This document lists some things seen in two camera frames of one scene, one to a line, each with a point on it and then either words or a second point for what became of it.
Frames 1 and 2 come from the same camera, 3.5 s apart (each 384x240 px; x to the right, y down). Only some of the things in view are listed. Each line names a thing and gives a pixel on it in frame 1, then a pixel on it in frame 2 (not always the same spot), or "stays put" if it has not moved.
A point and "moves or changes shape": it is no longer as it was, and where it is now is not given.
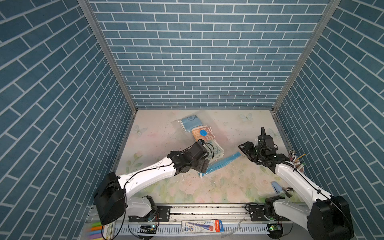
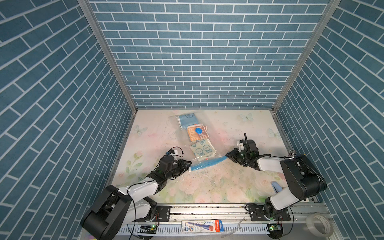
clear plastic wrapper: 229,232 stays put
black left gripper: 200,167 to 181,165
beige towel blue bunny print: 215,152 moves or changes shape
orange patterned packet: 197,135 moves or changes shape
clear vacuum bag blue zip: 200,127 moves or changes shape
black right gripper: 246,149 to 233,155
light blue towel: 191,122 moves or changes shape
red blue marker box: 202,226 stays put
